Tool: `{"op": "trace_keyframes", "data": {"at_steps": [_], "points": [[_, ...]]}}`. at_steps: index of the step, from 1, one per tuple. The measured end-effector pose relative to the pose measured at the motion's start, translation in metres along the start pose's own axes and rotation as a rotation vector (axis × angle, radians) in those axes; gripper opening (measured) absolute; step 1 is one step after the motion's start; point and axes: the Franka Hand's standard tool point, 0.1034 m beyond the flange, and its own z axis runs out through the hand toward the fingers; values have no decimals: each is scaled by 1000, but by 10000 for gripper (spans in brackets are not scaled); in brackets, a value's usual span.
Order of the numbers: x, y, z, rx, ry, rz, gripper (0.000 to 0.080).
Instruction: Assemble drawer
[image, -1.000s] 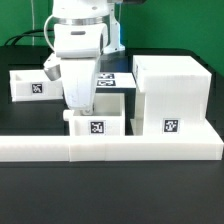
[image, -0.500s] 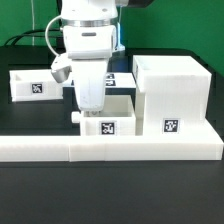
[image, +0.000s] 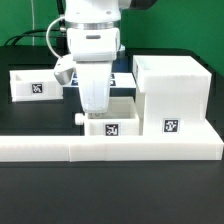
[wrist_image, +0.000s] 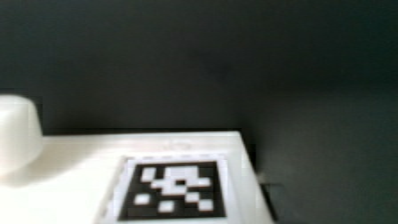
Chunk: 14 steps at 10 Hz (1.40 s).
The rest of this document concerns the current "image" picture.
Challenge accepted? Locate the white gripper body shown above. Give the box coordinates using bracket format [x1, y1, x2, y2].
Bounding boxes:
[67, 28, 120, 113]

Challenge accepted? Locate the white drawer cabinet frame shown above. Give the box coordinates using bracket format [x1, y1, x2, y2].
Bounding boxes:
[132, 55, 218, 137]

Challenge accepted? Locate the white drawer box with tag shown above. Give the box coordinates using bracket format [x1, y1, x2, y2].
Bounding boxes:
[75, 97, 140, 137]

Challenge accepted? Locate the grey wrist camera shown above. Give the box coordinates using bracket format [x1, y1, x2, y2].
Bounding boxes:
[54, 54, 76, 85]

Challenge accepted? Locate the white L-shaped obstacle wall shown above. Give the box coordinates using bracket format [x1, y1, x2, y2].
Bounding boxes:
[0, 135, 224, 162]

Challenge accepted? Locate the white base tag plate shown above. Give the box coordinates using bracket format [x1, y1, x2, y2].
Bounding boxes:
[64, 72, 136, 88]

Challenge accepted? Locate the black cable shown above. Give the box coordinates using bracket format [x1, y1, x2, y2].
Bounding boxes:
[2, 0, 69, 61]

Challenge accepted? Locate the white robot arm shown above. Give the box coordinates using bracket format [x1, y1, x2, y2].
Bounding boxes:
[65, 0, 157, 113]

